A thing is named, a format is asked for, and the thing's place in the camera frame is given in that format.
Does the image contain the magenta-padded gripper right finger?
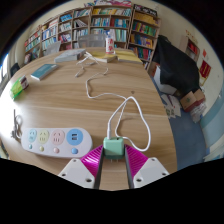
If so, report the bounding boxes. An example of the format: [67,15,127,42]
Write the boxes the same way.
[124,143,170,190]

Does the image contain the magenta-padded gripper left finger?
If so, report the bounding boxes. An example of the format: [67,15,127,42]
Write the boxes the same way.
[58,144,105,190]

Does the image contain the green charger block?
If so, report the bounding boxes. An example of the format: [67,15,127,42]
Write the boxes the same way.
[102,136,126,164]

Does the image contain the white power strip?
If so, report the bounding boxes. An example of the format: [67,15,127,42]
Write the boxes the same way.
[20,127,94,159]

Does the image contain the papers on floor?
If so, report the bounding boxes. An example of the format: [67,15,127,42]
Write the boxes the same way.
[161,93,184,119]

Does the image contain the cardboard box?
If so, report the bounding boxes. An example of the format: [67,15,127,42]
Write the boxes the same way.
[179,88,206,113]

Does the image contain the white box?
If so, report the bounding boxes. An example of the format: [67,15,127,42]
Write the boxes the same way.
[153,64,178,96]

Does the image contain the green plastic bag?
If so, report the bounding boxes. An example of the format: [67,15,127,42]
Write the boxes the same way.
[9,77,26,100]

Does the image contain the small red jar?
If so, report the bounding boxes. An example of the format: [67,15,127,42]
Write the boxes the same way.
[20,75,30,90]

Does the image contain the teal book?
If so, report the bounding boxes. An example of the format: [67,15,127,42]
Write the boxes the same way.
[30,63,59,82]

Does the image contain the black cloth cover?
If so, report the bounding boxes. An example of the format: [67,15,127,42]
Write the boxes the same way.
[152,34,201,96]

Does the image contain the yellow book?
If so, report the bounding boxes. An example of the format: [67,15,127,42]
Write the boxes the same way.
[114,49,144,64]
[91,51,118,64]

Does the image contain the grey book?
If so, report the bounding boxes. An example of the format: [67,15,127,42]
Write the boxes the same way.
[54,48,87,64]

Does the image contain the dark office chair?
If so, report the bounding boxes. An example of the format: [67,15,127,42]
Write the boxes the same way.
[9,63,21,78]

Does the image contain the window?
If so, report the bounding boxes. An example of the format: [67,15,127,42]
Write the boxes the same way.
[0,54,10,88]

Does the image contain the grey mesh chair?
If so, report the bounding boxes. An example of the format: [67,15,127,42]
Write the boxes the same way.
[44,40,62,57]
[77,33,107,49]

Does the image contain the white bottle with red label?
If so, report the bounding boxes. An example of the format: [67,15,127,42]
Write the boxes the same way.
[105,30,115,55]

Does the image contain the wooden bookshelf unit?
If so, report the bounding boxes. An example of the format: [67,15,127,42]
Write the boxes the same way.
[23,0,162,68]

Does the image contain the white charging cable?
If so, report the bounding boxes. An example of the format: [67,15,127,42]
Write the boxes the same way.
[75,51,152,153]

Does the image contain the white power strip cord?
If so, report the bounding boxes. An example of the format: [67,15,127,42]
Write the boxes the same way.
[10,108,24,141]

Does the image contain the red wall hanging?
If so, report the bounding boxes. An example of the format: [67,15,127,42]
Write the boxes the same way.
[199,59,212,79]

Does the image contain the small wall shelf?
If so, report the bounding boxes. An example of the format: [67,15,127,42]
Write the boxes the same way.
[184,36,202,63]

